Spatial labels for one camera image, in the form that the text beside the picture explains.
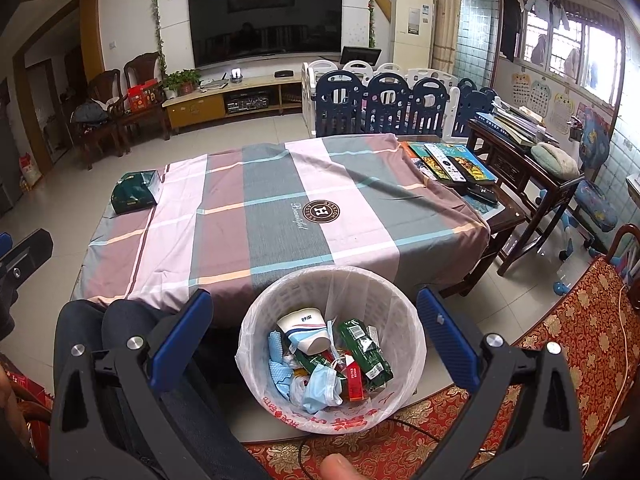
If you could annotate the dark bag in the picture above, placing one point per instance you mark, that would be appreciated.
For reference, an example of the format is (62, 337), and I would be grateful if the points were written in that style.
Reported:
(90, 112)

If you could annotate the dark wooden side table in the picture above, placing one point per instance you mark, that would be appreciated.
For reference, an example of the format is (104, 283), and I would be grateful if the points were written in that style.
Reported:
(520, 170)

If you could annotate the beige curtain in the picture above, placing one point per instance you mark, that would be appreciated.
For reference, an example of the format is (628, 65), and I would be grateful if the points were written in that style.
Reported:
(445, 15)

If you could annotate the blue face mask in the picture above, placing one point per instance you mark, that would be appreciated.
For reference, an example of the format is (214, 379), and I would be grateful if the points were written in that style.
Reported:
(320, 390)

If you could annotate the black remote control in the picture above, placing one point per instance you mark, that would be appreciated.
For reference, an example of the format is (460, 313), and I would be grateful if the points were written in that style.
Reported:
(482, 194)

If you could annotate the grey cushion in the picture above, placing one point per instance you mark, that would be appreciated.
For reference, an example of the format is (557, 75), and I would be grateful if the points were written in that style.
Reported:
(555, 160)

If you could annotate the blue white playpen fence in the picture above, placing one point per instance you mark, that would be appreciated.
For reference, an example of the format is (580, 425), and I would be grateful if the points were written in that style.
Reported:
(390, 105)

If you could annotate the barred window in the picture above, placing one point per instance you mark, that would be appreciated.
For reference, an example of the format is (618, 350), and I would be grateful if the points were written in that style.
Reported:
(595, 55)

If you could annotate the potted green plant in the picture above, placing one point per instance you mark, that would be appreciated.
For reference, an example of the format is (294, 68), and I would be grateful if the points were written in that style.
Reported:
(181, 80)

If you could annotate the small green wrapper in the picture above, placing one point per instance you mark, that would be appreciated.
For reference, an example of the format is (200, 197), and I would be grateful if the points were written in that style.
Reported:
(310, 360)

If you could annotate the wooden television cabinet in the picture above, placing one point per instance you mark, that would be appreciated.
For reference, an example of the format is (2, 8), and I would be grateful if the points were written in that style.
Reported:
(195, 107)

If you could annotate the large green wrapper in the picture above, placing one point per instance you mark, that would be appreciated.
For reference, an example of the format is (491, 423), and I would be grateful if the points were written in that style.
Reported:
(365, 355)

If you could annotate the stack of books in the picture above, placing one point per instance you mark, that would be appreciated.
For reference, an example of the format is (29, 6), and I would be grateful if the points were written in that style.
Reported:
(515, 122)

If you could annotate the red gift box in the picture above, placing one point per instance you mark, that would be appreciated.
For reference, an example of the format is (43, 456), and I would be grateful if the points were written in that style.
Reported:
(144, 96)

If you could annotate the carved wooden armchair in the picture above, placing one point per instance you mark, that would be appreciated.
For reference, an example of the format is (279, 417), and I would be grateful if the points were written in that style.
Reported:
(625, 245)

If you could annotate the wooden side desk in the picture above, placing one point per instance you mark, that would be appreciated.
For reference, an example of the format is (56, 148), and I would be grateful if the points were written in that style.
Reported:
(634, 184)

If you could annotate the blue child chair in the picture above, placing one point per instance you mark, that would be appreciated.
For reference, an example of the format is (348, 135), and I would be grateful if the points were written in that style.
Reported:
(592, 200)

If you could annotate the white remote control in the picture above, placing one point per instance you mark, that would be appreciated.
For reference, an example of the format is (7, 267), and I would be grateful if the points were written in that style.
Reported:
(442, 162)

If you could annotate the plaid tablecloth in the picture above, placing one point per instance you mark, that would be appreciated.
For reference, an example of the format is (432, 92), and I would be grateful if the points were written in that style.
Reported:
(260, 240)

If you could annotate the yellow green picture book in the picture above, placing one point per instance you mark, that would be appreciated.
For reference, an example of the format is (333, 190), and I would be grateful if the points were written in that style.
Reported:
(477, 165)

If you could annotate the black monitor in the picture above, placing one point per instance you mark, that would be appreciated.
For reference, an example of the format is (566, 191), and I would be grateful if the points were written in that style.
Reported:
(360, 55)

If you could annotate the white red sack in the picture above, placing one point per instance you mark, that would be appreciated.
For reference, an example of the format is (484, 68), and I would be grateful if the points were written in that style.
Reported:
(30, 172)

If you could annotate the red printed box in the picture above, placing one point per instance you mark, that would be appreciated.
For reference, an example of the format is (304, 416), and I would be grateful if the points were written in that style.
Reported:
(32, 392)

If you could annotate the person's right hand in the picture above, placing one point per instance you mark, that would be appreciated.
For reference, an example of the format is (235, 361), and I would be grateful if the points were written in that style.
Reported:
(339, 467)

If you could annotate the green tissue pack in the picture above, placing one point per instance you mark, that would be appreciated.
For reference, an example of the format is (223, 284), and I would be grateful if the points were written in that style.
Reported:
(134, 192)

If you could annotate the small white clock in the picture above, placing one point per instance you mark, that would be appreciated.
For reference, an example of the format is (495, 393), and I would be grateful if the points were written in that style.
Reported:
(235, 76)

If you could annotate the white floor air conditioner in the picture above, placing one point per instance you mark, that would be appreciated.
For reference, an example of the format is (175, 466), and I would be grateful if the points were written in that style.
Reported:
(412, 20)

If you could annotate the children wall chart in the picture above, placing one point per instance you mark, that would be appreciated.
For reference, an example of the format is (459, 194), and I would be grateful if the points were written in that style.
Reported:
(563, 112)
(540, 95)
(520, 89)

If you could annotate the white waste bin with bag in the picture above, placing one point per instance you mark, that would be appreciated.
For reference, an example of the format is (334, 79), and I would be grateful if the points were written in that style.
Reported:
(320, 417)

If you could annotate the dark wooden chair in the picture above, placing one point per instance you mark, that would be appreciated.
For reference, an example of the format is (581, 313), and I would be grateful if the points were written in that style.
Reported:
(95, 85)
(145, 70)

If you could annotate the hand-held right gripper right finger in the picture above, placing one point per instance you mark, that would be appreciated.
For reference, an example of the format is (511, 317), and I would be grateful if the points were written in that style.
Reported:
(445, 340)

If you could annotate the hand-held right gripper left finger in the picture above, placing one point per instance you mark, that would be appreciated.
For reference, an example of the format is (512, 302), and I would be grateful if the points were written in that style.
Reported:
(180, 345)

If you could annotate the light hanging garment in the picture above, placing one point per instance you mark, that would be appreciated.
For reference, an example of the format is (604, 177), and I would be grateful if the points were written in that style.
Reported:
(545, 7)

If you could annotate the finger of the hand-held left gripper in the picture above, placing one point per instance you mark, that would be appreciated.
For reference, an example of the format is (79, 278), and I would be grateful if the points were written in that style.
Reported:
(30, 252)
(4, 244)

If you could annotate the light blue wrapper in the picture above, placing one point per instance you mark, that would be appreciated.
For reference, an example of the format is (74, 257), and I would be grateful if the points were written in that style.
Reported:
(279, 365)

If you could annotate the red cigarette box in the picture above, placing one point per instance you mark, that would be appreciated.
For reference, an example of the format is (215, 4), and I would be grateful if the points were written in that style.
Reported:
(354, 380)

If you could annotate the artificial ivy garland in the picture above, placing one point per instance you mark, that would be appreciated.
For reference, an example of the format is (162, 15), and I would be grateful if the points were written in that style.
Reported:
(372, 5)
(159, 20)

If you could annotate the blue striped paper cup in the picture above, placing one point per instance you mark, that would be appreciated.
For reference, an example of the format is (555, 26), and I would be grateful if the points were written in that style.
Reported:
(302, 332)

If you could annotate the black audio amplifier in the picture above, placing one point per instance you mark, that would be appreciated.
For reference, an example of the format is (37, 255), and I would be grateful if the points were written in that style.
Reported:
(246, 104)

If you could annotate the black flat television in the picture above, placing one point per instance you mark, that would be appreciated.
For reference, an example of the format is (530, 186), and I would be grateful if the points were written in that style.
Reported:
(265, 22)

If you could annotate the red gold patterned cushion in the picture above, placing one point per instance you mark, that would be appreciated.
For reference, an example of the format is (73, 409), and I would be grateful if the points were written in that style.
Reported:
(590, 320)

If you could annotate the wooden plank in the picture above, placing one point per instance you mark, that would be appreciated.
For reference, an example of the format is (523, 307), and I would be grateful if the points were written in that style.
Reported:
(381, 4)

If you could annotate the white plastic trash basket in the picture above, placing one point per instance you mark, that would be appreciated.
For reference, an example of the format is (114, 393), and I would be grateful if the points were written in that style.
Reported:
(400, 320)

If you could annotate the dark hanging garment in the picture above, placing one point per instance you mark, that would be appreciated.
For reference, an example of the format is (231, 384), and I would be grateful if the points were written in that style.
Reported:
(511, 20)

